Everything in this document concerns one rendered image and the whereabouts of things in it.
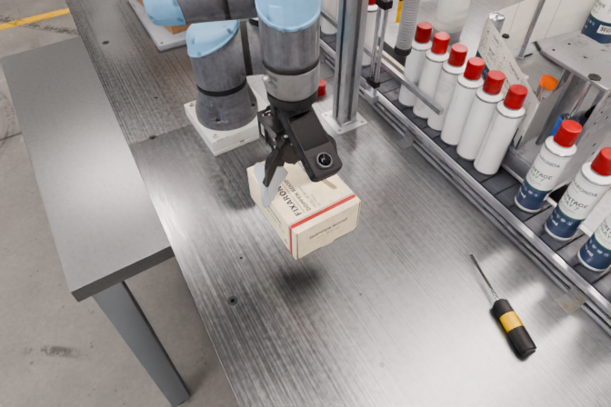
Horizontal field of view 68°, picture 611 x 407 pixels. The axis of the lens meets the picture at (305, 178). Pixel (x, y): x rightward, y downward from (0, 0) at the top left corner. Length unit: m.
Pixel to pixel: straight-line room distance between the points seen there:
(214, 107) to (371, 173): 0.39
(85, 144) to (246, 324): 0.62
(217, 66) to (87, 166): 0.39
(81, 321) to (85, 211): 0.91
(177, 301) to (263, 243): 0.97
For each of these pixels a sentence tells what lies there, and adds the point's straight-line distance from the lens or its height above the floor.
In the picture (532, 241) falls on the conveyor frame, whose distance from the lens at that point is 0.96.
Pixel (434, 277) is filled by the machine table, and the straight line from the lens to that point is 0.90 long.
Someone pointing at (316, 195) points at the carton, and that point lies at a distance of 0.73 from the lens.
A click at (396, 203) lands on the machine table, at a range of 0.99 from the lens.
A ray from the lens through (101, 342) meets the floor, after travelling 1.86.
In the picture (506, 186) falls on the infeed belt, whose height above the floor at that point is 0.88.
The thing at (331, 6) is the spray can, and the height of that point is 0.97.
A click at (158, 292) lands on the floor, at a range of 1.88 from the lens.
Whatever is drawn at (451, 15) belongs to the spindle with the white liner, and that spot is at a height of 0.97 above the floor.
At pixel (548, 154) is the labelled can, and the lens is 0.89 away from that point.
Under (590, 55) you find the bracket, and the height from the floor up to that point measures 1.14.
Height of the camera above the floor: 1.58
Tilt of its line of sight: 48 degrees down
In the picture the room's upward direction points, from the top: straight up
